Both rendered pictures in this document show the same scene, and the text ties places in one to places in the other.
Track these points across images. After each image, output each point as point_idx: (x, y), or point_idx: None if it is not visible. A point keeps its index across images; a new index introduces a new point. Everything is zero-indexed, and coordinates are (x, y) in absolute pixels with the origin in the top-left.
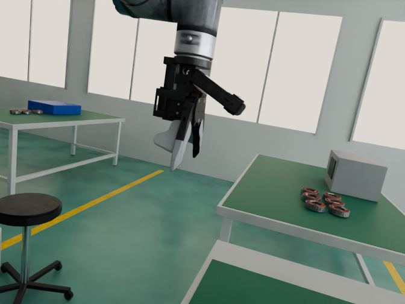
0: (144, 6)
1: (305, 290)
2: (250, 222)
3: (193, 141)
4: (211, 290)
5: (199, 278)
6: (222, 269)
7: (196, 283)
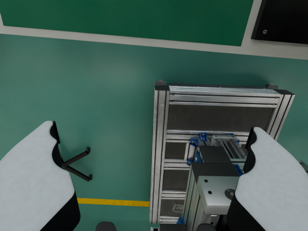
0: None
1: None
2: None
3: (61, 164)
4: (67, 12)
5: (56, 33)
6: (18, 6)
7: (65, 34)
